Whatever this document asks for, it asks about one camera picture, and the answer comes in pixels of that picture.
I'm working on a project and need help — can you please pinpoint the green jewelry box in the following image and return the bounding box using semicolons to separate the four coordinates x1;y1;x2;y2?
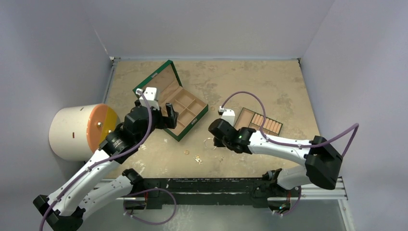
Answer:
133;60;208;141

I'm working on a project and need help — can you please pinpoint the green jewelry tray insert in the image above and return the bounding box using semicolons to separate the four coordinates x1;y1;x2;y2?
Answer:
234;108;283;136

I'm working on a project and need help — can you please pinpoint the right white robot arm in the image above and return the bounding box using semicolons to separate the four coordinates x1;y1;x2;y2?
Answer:
208;118;343;196

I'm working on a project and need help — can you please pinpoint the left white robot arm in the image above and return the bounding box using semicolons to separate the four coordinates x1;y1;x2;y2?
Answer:
33;101;179;231

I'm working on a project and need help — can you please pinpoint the gold earring cluster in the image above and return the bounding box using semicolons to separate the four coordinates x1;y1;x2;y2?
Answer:
194;155;202;164

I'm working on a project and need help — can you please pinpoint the white cylinder orange face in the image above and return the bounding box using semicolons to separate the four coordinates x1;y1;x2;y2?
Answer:
49;103;120;162

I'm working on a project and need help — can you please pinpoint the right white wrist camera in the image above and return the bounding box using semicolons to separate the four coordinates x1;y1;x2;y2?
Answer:
218;106;235;126

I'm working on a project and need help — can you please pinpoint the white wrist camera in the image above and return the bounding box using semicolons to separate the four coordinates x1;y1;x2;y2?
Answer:
218;106;235;126
135;87;160;110

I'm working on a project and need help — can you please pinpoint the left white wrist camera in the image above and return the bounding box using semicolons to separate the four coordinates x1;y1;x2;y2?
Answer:
135;87;160;110

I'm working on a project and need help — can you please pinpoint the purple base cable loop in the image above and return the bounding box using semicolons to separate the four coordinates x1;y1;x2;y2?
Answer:
122;188;178;226

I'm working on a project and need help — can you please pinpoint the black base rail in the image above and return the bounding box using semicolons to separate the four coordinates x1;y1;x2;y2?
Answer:
122;169;300;213

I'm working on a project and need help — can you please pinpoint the aluminium frame rail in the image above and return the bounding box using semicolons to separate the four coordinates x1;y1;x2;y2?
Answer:
268;178;348;202

